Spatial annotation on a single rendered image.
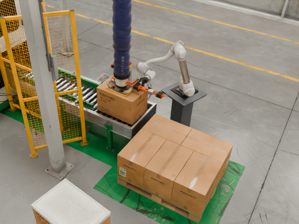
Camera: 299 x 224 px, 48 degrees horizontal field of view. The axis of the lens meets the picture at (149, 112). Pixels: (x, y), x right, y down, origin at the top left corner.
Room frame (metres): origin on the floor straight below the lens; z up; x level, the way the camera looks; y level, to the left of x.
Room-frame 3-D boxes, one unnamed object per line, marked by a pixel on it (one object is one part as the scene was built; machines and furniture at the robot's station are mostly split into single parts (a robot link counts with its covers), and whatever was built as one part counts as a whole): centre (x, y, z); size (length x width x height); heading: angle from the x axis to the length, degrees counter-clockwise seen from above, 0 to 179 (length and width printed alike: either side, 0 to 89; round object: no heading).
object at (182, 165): (3.13, -0.39, 0.34); 1.20 x 1.00 x 0.40; 62
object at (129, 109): (3.86, 0.40, 0.75); 0.60 x 0.40 x 0.40; 61
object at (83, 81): (4.65, 1.30, 0.60); 1.60 x 0.10 x 0.09; 62
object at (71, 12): (3.53, 1.30, 1.05); 0.87 x 0.10 x 2.10; 114
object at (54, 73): (3.24, 1.16, 1.62); 0.20 x 0.05 x 0.30; 62
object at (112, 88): (3.77, 0.45, 0.97); 0.34 x 0.10 x 0.05; 62
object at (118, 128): (3.96, 1.26, 0.50); 2.31 x 0.05 x 0.19; 62
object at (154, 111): (3.71, 0.07, 0.48); 0.70 x 0.03 x 0.15; 152
